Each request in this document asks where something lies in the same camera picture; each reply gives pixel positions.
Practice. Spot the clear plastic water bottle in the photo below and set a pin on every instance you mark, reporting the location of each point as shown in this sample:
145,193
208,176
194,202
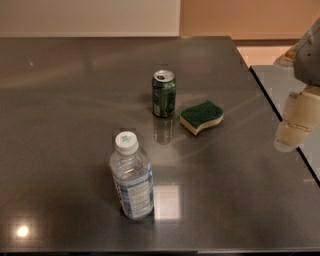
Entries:
132,175

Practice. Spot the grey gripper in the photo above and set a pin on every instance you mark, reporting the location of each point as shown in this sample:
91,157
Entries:
309,58

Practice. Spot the green and yellow sponge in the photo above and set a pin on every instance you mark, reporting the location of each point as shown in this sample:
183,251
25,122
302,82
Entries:
201,116

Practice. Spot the green soda can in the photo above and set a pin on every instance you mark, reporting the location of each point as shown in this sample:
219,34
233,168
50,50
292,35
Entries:
163,93

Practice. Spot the grey side table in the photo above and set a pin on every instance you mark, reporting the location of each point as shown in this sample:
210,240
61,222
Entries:
277,84

